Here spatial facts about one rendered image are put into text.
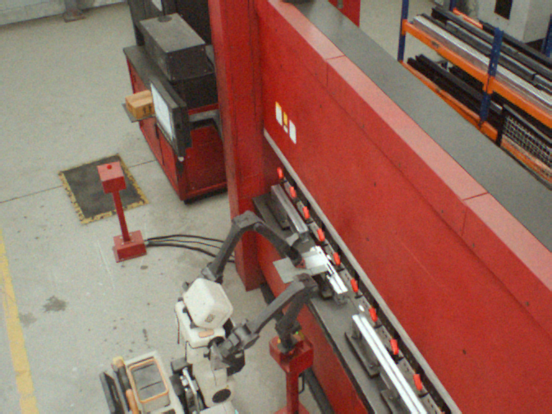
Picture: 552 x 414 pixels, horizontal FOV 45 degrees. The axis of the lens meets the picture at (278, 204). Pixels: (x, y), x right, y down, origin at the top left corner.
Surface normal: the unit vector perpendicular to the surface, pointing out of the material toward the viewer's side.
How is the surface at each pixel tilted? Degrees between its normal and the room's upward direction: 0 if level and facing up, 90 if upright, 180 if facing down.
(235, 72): 90
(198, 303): 48
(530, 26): 90
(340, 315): 0
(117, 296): 0
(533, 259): 0
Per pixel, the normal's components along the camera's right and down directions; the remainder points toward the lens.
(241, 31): 0.36, 0.58
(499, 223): -0.04, -0.78
